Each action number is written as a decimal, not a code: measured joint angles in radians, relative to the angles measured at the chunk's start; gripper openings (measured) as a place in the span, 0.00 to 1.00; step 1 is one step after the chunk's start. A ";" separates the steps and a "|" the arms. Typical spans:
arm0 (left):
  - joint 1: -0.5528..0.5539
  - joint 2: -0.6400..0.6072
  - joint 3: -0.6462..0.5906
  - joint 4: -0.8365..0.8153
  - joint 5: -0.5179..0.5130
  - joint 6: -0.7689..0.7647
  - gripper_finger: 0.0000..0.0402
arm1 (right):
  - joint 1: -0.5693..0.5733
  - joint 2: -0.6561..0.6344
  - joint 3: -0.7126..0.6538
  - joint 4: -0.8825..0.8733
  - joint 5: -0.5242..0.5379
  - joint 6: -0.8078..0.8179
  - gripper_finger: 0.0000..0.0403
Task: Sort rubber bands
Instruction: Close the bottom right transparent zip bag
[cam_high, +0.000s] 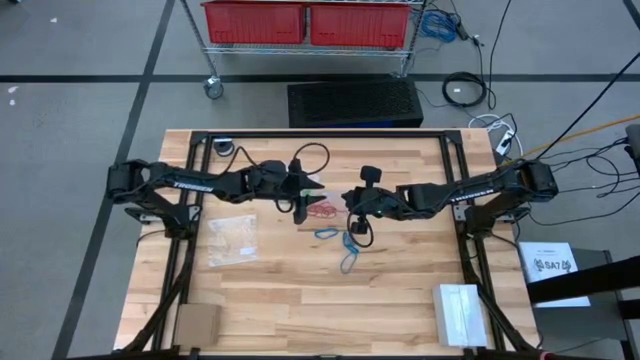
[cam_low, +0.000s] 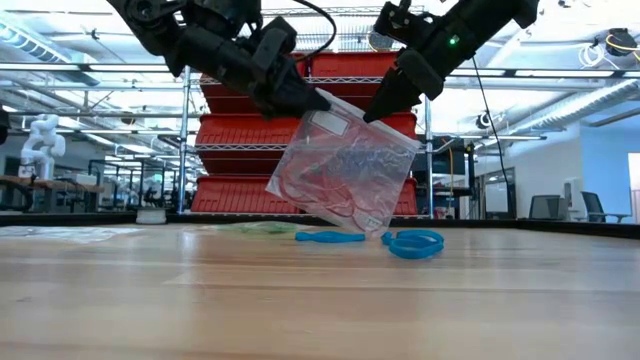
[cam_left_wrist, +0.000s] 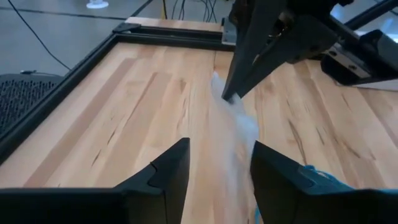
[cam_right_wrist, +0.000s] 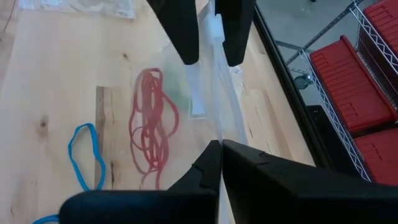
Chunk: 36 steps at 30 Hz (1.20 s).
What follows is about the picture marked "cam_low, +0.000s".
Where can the red plastic bin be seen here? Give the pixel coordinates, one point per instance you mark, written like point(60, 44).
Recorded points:
point(230, 195)
point(350, 65)
point(235, 130)

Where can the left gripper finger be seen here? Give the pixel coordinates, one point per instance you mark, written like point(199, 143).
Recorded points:
point(285, 105)
point(302, 90)

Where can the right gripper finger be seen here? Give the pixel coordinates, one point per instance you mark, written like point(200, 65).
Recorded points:
point(390, 92)
point(405, 97)

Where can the dark office chair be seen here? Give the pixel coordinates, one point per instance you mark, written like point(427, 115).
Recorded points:
point(592, 202)

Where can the wooden workbench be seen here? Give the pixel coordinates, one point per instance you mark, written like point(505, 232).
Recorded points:
point(50, 184)

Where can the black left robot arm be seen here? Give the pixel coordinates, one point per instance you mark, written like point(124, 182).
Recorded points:
point(145, 15)

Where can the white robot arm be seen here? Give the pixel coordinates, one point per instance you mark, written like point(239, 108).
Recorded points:
point(42, 145)

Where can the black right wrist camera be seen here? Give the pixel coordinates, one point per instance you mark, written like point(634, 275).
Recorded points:
point(420, 72)

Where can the green rubber band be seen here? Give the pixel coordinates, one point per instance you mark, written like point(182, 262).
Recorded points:
point(270, 228)

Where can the black aluminium table frame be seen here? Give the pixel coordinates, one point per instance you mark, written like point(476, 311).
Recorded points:
point(500, 223)

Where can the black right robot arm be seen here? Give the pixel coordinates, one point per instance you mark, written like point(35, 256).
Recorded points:
point(525, 7)

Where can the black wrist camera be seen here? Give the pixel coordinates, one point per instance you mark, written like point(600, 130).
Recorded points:
point(420, 72)
point(272, 47)

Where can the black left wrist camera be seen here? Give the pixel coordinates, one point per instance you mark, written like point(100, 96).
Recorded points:
point(272, 47)

